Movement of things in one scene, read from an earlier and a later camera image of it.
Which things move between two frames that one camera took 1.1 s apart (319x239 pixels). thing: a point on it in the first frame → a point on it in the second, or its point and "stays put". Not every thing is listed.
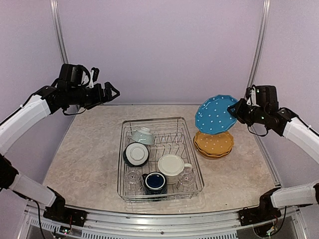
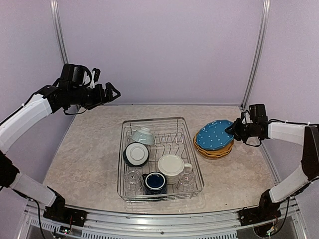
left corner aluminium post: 55,9 stays put
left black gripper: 99,98 stays put
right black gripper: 238,111 → 235,130
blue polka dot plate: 212,116 → 213,135
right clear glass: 187,182 stays put
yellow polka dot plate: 213,155 stays put
